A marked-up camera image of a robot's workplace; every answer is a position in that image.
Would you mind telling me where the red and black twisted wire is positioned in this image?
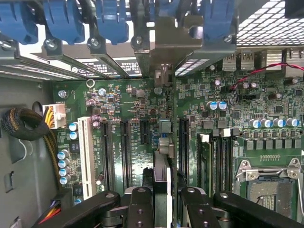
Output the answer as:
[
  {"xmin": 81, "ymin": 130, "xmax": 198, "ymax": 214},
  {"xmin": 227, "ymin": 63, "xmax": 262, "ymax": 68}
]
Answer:
[{"xmin": 228, "ymin": 62, "xmax": 304, "ymax": 105}]

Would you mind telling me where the white expansion slot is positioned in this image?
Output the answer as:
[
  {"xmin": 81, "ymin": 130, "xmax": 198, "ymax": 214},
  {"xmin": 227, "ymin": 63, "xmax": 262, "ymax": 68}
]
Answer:
[{"xmin": 77, "ymin": 115, "xmax": 96, "ymax": 200}]

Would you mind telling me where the black long expansion slot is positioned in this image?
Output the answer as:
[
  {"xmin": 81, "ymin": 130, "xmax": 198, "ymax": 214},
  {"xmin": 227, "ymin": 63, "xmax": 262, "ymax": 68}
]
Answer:
[
  {"xmin": 99, "ymin": 119, "xmax": 116, "ymax": 192},
  {"xmin": 119, "ymin": 119, "xmax": 133, "ymax": 190}
]

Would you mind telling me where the black sleeved wire bundle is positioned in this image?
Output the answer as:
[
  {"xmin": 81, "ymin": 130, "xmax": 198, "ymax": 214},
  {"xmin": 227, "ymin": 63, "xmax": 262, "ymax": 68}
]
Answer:
[{"xmin": 1, "ymin": 105, "xmax": 61, "ymax": 190}]

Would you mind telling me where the coloured power wire bundle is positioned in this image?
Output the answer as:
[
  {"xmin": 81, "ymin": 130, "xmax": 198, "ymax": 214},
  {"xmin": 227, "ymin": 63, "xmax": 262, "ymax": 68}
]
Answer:
[{"xmin": 38, "ymin": 199, "xmax": 63, "ymax": 226}]

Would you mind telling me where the white power connector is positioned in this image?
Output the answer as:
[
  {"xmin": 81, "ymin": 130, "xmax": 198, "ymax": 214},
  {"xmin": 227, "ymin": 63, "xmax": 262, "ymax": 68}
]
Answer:
[{"xmin": 42, "ymin": 103, "xmax": 67, "ymax": 130}]

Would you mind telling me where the green motherboard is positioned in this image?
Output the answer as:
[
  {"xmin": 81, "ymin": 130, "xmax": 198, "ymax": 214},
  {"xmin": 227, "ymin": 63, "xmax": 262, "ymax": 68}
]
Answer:
[{"xmin": 51, "ymin": 62, "xmax": 304, "ymax": 228}]

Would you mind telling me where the blue slot retention clip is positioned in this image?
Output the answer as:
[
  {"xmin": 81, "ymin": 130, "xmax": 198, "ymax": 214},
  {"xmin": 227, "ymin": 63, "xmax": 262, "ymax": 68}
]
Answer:
[
  {"xmin": 42, "ymin": 0, "xmax": 86, "ymax": 46},
  {"xmin": 0, "ymin": 0, "xmax": 39, "ymax": 45},
  {"xmin": 199, "ymin": 0, "xmax": 236, "ymax": 43},
  {"xmin": 95, "ymin": 0, "xmax": 130, "ymax": 46}
]

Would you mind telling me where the metal expansion slot blank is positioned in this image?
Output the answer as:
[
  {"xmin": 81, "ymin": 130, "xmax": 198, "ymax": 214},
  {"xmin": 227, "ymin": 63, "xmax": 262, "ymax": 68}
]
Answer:
[
  {"xmin": 0, "ymin": 33, "xmax": 81, "ymax": 81},
  {"xmin": 43, "ymin": 38, "xmax": 111, "ymax": 79},
  {"xmin": 131, "ymin": 35, "xmax": 154, "ymax": 78},
  {"xmin": 87, "ymin": 37, "xmax": 131, "ymax": 78}
]

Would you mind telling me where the metal USB port block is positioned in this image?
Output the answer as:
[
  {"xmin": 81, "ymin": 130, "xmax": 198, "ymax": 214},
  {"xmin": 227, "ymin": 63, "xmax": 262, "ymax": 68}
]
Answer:
[{"xmin": 222, "ymin": 51, "xmax": 257, "ymax": 72}]

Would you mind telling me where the CPU socket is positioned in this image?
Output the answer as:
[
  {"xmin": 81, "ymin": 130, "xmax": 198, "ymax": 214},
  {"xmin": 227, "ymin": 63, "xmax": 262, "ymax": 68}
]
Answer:
[{"xmin": 234, "ymin": 158, "xmax": 304, "ymax": 223}]

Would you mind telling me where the black short expansion slot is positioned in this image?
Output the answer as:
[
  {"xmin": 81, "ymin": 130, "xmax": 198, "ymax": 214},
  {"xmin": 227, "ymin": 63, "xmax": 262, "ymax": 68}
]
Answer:
[{"xmin": 139, "ymin": 118, "xmax": 151, "ymax": 146}]

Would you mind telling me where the open dark PC case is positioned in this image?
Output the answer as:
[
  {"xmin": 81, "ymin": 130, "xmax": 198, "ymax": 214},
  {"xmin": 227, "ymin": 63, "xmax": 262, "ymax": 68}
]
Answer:
[{"xmin": 0, "ymin": 0, "xmax": 304, "ymax": 228}]

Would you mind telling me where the green RAM stick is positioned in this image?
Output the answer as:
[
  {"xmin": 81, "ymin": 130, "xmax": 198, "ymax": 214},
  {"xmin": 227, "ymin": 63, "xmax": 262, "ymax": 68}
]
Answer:
[{"xmin": 198, "ymin": 133, "xmax": 213, "ymax": 199}]

